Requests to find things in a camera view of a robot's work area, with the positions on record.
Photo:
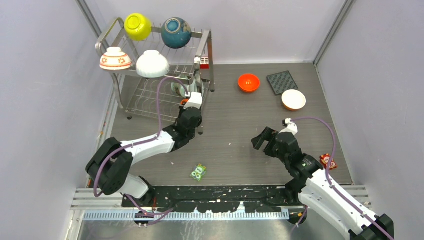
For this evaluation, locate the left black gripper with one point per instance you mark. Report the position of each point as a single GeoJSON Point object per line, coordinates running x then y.
{"type": "Point", "coordinates": [183, 110]}

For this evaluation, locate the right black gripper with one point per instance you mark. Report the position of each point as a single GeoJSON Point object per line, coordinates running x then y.
{"type": "Point", "coordinates": [268, 134]}

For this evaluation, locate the orange plastic bowl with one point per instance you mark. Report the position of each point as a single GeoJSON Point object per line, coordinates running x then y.
{"type": "Point", "coordinates": [248, 82]}
{"type": "Point", "coordinates": [183, 102]}

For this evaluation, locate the orange bowl white inside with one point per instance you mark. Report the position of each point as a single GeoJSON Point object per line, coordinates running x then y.
{"type": "Point", "coordinates": [293, 100]}

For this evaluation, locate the plain white bowl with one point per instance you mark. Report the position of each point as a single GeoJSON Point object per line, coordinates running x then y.
{"type": "Point", "coordinates": [152, 64]}

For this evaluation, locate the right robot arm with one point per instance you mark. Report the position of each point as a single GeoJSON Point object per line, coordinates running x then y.
{"type": "Point", "coordinates": [312, 187]}

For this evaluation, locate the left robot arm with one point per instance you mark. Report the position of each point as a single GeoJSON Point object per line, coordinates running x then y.
{"type": "Point", "coordinates": [110, 166]}

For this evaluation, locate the metal two-tier dish rack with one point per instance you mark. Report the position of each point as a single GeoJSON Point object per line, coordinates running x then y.
{"type": "Point", "coordinates": [137, 95]}

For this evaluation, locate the pale green ceramic bowl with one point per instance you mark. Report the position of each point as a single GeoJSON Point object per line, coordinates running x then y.
{"type": "Point", "coordinates": [178, 89]}

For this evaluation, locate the green owl puzzle piece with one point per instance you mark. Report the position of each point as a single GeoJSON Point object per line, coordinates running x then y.
{"type": "Point", "coordinates": [198, 172]}

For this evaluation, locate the dark grey studded baseplate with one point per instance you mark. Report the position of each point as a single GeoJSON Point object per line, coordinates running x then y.
{"type": "Point", "coordinates": [281, 82]}

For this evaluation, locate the red white toy block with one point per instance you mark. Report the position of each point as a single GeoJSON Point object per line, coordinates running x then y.
{"type": "Point", "coordinates": [204, 63]}

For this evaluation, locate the dark blue ceramic bowl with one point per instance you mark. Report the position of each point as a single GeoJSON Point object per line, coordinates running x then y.
{"type": "Point", "coordinates": [176, 33]}

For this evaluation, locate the white bowl red pattern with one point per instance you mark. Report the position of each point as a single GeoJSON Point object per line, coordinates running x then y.
{"type": "Point", "coordinates": [115, 59]}

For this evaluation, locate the yellow bowl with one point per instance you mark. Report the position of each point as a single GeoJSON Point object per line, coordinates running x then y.
{"type": "Point", "coordinates": [137, 26]}

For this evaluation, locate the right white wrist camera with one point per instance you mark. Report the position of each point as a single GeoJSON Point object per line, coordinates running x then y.
{"type": "Point", "coordinates": [289, 126]}

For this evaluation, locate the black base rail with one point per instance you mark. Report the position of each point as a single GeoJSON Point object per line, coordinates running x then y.
{"type": "Point", "coordinates": [220, 198]}

